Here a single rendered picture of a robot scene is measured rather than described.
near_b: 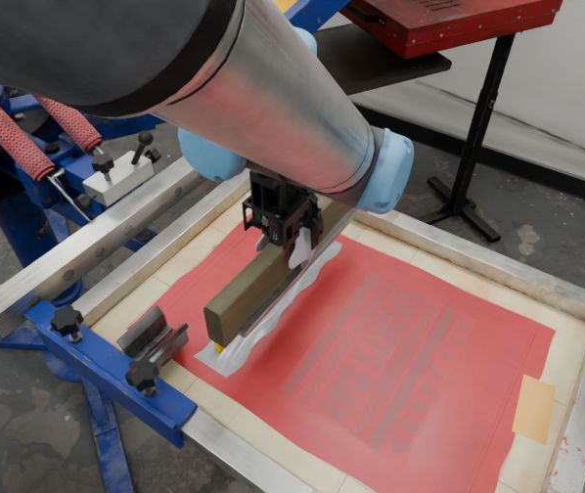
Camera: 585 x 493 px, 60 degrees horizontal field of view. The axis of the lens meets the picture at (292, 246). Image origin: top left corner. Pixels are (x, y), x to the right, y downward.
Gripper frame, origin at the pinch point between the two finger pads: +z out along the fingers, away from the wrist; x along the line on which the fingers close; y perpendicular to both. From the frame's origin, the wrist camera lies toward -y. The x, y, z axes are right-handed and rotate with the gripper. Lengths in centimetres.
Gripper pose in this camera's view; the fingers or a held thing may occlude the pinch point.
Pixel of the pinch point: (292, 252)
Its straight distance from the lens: 80.7
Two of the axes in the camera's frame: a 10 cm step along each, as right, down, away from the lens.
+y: -5.7, 5.9, -5.8
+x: 8.2, 4.0, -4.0
